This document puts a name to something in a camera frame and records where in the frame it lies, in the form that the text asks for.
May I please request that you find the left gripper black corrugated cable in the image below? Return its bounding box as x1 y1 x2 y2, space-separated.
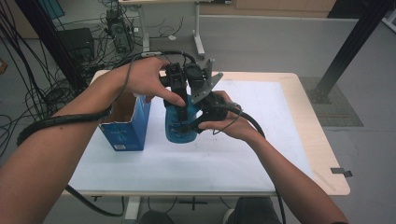
17 49 198 217

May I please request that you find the black tape piece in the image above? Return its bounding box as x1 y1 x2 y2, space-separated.
330 167 354 178

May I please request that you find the blue plastic bottle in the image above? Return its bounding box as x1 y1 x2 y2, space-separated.
164 94 201 145

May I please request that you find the black computer tower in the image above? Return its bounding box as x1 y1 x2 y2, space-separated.
105 8 134 54

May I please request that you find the tangle of black floor cables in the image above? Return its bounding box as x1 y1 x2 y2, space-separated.
0 0 188 157

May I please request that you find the light wooden table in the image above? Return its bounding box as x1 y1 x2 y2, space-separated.
62 69 351 197

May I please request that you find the white foam mat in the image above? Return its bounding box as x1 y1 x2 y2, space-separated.
68 79 314 192

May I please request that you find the person's leg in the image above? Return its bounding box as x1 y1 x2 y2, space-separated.
228 196 283 224

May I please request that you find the wooden cabinet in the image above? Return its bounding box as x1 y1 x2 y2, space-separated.
199 0 337 19

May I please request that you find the black box on floor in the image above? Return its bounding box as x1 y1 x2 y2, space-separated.
57 27 96 63

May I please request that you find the right gripper black corrugated cable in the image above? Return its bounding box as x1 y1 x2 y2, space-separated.
228 105 287 224

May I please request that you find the white table leg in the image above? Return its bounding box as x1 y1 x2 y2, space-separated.
123 195 142 224

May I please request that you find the person's dark shoe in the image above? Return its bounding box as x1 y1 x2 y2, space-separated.
138 209 176 224

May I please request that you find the gripper black corrugated cable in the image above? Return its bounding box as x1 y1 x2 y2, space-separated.
17 49 198 217
228 105 287 224

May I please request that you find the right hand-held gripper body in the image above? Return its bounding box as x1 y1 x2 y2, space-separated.
190 58 243 123

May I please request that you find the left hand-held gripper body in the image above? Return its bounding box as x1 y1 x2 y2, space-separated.
160 61 209 95

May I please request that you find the black metal post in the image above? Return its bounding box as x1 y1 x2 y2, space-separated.
13 0 90 91
307 0 396 105

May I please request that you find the person's right hand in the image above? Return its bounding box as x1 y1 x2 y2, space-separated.
198 91 260 143

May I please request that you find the white desk frame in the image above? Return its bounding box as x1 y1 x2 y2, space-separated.
120 0 207 62

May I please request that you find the person's left hand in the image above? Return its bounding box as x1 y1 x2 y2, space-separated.
124 56 187 107

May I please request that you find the blue cardboard box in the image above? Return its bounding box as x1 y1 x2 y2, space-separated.
99 90 152 152

